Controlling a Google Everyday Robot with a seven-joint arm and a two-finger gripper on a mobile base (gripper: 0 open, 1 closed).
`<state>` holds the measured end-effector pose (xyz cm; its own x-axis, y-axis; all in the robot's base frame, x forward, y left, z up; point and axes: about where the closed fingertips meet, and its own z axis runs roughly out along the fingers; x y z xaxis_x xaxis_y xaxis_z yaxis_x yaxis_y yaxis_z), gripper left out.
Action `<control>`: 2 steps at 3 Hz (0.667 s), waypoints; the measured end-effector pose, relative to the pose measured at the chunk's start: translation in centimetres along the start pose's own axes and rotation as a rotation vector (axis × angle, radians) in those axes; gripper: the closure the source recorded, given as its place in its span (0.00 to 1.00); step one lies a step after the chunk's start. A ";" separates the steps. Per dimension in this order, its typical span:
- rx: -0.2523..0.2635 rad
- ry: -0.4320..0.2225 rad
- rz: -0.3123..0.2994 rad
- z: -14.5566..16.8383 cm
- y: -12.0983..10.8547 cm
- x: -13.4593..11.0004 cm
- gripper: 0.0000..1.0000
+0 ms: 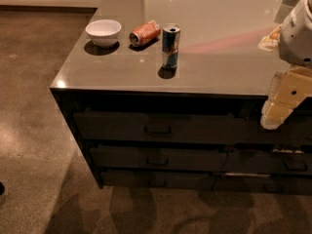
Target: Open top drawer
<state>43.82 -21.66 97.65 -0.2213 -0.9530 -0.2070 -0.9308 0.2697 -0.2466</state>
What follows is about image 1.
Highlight dark grey drawer cabinet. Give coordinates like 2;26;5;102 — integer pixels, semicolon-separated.
51;0;312;186

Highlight black object at floor edge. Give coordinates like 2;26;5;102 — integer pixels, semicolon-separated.
0;182;5;195

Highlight white ceramic bowl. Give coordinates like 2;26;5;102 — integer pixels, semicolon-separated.
85;19;122;48

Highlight blue silver energy drink can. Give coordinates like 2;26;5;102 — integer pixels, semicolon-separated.
162;23;180;69

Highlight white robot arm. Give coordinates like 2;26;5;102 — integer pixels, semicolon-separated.
258;0;312;130

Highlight orange soda can lying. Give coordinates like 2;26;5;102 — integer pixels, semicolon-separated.
129;20;161;47

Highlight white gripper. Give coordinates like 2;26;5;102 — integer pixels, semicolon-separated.
260;65;312;130

